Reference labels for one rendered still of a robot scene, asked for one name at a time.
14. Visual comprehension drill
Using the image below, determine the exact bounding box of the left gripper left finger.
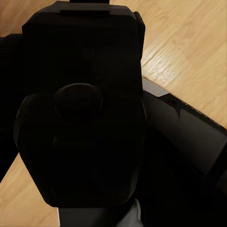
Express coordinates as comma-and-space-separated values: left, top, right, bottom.
0, 127, 19, 182

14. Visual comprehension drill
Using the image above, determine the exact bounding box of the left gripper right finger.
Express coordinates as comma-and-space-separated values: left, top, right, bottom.
143, 126, 227, 227

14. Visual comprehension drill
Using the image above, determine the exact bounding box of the digital camera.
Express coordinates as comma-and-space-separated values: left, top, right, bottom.
0, 0, 147, 209

